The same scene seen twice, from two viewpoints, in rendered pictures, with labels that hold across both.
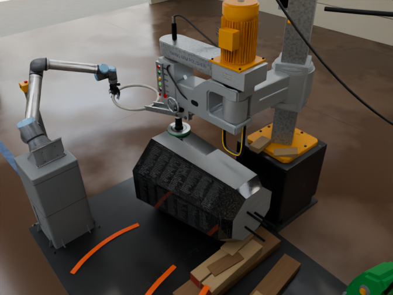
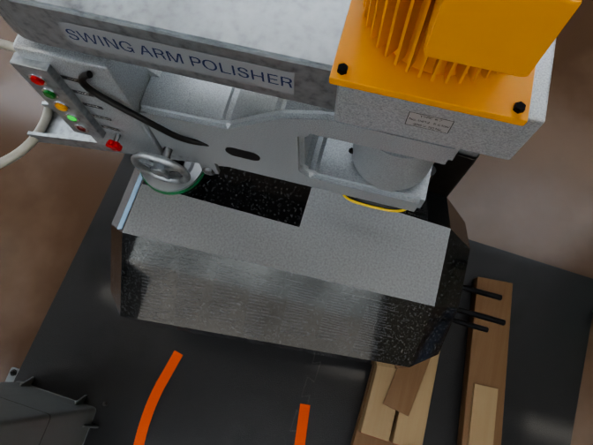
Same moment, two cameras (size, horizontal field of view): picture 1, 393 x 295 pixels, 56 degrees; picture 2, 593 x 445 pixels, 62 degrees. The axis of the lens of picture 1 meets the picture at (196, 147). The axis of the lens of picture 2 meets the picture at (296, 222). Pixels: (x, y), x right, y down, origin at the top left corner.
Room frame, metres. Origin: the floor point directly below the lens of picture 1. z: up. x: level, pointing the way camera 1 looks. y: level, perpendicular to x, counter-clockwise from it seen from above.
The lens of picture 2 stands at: (2.09, 0.14, 2.35)
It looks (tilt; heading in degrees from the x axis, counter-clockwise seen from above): 73 degrees down; 332
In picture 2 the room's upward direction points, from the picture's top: 3 degrees counter-clockwise
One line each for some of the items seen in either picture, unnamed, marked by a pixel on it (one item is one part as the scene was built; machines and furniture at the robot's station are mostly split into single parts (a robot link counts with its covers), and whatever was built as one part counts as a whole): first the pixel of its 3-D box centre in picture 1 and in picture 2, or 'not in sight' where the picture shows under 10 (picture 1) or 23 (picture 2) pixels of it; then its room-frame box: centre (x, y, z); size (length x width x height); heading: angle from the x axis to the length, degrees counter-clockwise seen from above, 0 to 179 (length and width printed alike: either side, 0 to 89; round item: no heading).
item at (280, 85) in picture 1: (275, 85); not in sight; (2.70, -0.65, 1.39); 0.74 x 0.34 x 0.25; 129
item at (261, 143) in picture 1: (260, 144); not in sight; (2.70, -0.58, 0.81); 0.20 x 0.10 x 0.05; 137
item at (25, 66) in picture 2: (161, 78); (63, 100); (2.86, 0.29, 1.39); 0.08 x 0.03 x 0.28; 44
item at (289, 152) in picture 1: (285, 151); not in sight; (2.58, -0.78, 0.80); 0.20 x 0.10 x 0.05; 81
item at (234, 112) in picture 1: (234, 106); (398, 135); (2.42, -0.29, 1.37); 0.19 x 0.19 x 0.20
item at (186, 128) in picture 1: (179, 128); (172, 161); (2.89, 0.16, 0.87); 0.21 x 0.21 x 0.01
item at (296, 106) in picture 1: (290, 82); not in sight; (2.82, -0.80, 1.36); 0.35 x 0.35 x 0.41
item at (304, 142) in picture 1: (282, 140); not in sight; (2.82, -0.80, 0.76); 0.49 x 0.49 x 0.05; 39
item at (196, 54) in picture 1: (205, 60); (249, 21); (2.64, -0.08, 1.64); 0.96 x 0.25 x 0.17; 44
